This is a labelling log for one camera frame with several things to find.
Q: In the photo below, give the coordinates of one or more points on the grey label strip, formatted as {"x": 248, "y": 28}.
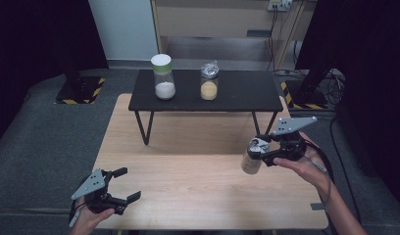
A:
{"x": 258, "y": 33}

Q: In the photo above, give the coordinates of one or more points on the green-lidded jar of white powder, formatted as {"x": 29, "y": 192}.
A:
{"x": 164, "y": 88}

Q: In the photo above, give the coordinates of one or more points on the striped-edge black stand base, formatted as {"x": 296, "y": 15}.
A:
{"x": 307, "y": 99}
{"x": 80, "y": 91}

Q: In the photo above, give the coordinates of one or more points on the small grey tag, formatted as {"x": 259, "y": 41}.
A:
{"x": 318, "y": 206}

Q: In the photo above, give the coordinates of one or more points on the black curtain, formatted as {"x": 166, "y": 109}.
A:
{"x": 31, "y": 42}
{"x": 368, "y": 65}

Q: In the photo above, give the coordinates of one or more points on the person's left hand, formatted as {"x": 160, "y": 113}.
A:
{"x": 88, "y": 223}

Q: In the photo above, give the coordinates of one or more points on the person's right hand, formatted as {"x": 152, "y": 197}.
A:
{"x": 310, "y": 169}

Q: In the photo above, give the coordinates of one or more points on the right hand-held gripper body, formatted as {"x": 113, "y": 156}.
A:
{"x": 291, "y": 125}

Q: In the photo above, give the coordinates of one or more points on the white power strip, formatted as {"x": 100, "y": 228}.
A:
{"x": 279, "y": 5}

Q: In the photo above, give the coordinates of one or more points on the black metal-legged shelf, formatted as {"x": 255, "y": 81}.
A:
{"x": 240, "y": 89}

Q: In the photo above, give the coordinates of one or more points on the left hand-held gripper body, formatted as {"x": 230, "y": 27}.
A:
{"x": 90, "y": 186}

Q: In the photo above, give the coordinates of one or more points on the foil-capped jar of brown powder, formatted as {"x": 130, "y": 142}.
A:
{"x": 250, "y": 164}

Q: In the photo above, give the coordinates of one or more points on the foil-capped jar of yellow powder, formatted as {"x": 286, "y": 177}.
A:
{"x": 209, "y": 89}

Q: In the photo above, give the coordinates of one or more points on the white panel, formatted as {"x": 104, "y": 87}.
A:
{"x": 124, "y": 29}

